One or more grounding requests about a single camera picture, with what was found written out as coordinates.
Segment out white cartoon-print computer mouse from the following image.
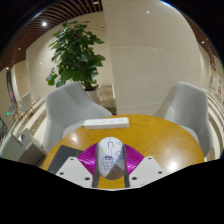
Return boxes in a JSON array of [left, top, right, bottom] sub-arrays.
[[95, 136, 128, 181]]

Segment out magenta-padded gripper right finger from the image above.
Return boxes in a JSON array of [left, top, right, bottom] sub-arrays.
[[121, 143, 165, 189]]

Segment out red and white wall poster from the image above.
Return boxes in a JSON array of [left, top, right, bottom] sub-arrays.
[[215, 74, 224, 101]]

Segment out grey-green box-shaped chair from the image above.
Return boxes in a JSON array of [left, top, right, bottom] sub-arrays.
[[0, 128, 48, 167]]

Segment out white plant pot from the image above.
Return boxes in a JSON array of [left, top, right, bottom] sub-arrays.
[[84, 87, 101, 104]]

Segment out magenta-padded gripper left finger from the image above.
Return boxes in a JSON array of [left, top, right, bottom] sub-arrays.
[[55, 143, 101, 189]]

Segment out grey shell chair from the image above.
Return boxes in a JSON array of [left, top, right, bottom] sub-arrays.
[[154, 81, 214, 158], [42, 81, 114, 154]]

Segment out small white chair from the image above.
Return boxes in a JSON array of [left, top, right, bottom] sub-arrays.
[[16, 92, 34, 118]]

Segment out black mouse pad green lines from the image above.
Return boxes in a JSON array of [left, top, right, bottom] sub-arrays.
[[47, 144, 84, 175]]

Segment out green leafy indoor plant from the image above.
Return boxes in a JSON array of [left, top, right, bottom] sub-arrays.
[[45, 20, 106, 91]]

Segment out white power strip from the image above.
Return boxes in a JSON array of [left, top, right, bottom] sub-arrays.
[[82, 116, 130, 130]]

